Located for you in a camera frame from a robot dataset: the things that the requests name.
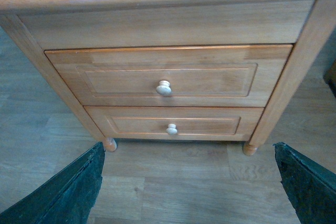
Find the wooden nightstand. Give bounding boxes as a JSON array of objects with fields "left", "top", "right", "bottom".
[{"left": 1, "top": 0, "right": 335, "bottom": 156}]

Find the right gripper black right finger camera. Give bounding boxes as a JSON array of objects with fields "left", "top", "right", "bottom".
[{"left": 274, "top": 142, "right": 335, "bottom": 223}]

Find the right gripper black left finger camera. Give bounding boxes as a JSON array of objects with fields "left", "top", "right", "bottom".
[{"left": 1, "top": 142, "right": 105, "bottom": 223}]

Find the wooden drawer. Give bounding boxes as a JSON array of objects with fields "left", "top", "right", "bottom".
[
  {"left": 85, "top": 106, "right": 263, "bottom": 141},
  {"left": 45, "top": 44, "right": 292, "bottom": 107}
]

